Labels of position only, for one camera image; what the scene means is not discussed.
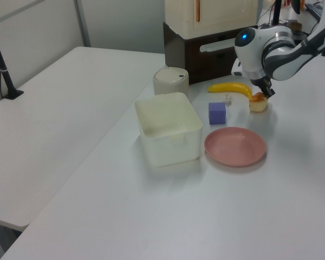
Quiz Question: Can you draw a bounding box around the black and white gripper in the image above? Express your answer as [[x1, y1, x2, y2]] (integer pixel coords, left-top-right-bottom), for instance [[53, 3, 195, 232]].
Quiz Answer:
[[231, 60, 276, 99]]

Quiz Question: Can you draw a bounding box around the orange topped bread piece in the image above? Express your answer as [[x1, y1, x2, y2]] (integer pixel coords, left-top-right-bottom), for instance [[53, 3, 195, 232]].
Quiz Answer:
[[249, 92, 269, 113]]

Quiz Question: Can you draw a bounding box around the pink round plate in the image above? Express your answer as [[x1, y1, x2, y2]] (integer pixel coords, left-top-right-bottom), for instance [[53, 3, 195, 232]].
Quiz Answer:
[[204, 127, 268, 167]]

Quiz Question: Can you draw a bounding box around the yellow banana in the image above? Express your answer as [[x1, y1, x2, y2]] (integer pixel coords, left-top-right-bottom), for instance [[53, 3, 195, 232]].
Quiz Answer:
[[207, 81, 254, 101]]

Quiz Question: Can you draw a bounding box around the purple cube block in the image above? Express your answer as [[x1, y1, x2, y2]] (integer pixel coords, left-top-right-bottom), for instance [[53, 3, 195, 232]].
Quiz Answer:
[[208, 102, 228, 126]]

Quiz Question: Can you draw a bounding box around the dark brown drawer box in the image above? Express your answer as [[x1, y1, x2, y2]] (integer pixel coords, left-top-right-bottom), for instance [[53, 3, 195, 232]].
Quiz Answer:
[[162, 22, 258, 86]]

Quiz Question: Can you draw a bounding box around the black monitor stand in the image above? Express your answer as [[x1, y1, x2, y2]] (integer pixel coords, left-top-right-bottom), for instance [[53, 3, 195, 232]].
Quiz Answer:
[[269, 0, 285, 27]]

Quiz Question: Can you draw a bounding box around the cream toy cabinet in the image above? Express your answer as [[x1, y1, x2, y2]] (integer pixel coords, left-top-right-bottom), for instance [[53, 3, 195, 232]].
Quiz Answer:
[[165, 0, 259, 39]]

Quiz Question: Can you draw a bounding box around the black keyboard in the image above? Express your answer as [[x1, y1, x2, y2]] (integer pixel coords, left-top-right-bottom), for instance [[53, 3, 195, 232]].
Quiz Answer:
[[304, 2, 325, 19]]

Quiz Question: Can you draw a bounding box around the round cream trash can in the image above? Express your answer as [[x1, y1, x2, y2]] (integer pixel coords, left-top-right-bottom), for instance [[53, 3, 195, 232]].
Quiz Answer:
[[152, 67, 190, 96]]

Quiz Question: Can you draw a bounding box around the white rectangular plastic bin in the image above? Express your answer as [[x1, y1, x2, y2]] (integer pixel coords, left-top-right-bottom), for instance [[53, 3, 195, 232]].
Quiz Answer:
[[134, 92, 203, 167]]

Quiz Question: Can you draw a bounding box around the grey partition post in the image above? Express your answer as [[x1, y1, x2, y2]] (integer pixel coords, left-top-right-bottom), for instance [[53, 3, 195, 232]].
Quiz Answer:
[[73, 0, 92, 48]]

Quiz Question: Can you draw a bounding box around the black camera stand pole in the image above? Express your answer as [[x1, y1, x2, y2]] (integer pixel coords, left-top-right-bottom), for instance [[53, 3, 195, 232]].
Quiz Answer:
[[0, 19, 24, 100]]

